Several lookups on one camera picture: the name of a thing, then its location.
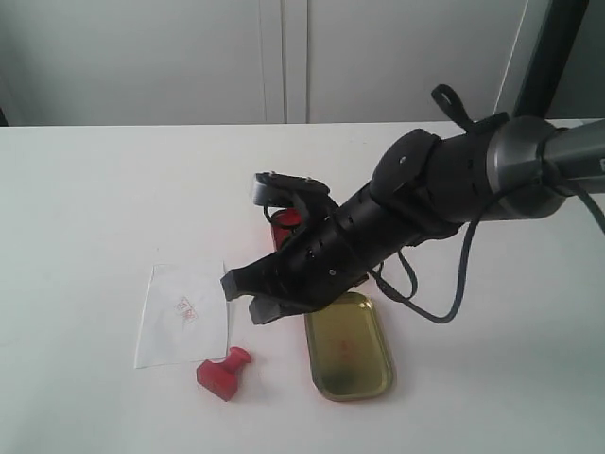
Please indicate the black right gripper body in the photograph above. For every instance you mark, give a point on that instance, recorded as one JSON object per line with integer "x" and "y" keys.
{"x": 423, "y": 188}

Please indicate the gold metal tin lid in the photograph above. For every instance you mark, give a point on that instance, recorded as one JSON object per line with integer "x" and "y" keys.
{"x": 348, "y": 352}

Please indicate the white paper sheet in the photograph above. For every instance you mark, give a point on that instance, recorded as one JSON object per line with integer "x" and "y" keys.
{"x": 184, "y": 317}

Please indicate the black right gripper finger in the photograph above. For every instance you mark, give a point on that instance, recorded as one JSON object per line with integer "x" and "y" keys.
{"x": 264, "y": 310}
{"x": 259, "y": 278}

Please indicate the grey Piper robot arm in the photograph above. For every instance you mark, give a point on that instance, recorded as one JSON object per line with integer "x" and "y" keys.
{"x": 532, "y": 167}

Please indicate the red plastic stamp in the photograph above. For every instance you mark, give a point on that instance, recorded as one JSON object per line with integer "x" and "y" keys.
{"x": 221, "y": 377}

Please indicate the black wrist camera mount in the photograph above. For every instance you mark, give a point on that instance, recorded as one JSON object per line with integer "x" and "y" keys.
{"x": 311, "y": 198}

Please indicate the dark vertical post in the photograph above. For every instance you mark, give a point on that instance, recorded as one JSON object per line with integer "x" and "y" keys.
{"x": 555, "y": 41}

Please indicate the red ink pad tin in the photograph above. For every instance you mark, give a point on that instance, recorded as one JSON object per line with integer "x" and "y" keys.
{"x": 284, "y": 224}

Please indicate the white cabinet with doors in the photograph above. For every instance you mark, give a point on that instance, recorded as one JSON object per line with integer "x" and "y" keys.
{"x": 67, "y": 63}

